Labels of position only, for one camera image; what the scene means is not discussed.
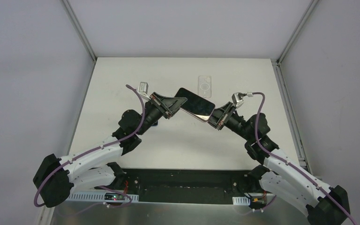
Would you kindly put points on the clear transparent phone case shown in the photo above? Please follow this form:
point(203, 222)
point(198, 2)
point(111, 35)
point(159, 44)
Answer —
point(204, 86)

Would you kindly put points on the left aluminium frame rail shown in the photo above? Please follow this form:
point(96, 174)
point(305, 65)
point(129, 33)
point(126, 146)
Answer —
point(75, 60)

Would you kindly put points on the left white slotted cable duct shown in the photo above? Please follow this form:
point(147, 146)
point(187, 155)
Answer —
point(92, 196)

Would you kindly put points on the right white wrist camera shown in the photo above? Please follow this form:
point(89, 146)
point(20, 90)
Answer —
point(237, 99)

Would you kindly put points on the aluminium frame rail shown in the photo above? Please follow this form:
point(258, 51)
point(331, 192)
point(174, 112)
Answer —
point(75, 60)
point(283, 86)

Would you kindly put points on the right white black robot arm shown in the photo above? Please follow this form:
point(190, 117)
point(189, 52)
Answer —
point(319, 202)

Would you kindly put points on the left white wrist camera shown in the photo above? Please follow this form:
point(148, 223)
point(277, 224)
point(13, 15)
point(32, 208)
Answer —
point(143, 88)

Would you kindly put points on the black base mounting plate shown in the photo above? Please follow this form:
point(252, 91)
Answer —
point(188, 186)

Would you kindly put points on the left green circuit board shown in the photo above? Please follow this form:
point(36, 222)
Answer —
point(114, 197)

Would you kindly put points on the white slotted cable duct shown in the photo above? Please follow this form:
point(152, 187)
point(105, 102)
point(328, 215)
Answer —
point(92, 196)
point(241, 201)

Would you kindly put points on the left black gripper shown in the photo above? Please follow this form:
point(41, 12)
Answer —
point(161, 105)

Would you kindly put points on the right aluminium frame rail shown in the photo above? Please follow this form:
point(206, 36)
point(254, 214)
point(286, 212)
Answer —
point(283, 86)

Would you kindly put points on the shiny metal front panel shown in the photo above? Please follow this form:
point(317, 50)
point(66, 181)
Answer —
point(84, 213)

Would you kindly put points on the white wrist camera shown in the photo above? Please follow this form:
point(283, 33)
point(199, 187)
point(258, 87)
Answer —
point(143, 88)
point(237, 99)

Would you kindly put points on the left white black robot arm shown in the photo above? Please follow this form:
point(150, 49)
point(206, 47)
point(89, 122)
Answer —
point(59, 177)

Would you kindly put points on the right white slotted cable duct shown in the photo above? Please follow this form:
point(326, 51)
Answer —
point(241, 201)

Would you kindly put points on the black phone with pink edge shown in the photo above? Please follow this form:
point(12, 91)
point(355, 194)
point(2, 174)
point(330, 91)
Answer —
point(195, 105)

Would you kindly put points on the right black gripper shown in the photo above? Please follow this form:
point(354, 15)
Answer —
point(221, 116)

